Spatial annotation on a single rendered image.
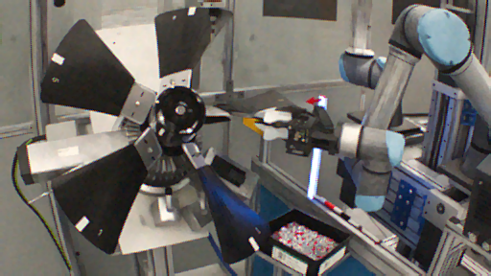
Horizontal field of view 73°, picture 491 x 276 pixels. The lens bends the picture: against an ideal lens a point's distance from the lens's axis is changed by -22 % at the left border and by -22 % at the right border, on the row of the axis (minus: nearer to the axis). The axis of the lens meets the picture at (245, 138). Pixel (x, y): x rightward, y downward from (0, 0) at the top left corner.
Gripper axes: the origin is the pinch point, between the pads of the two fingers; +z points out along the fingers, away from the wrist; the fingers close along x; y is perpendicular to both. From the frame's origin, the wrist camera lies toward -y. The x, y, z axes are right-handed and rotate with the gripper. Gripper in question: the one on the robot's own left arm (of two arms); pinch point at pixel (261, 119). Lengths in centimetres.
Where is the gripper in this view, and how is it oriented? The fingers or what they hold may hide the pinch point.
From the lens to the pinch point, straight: 100.7
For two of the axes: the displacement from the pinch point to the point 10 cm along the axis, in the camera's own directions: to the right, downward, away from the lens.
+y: -4.0, 4.3, -8.1
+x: 0.0, 8.8, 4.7
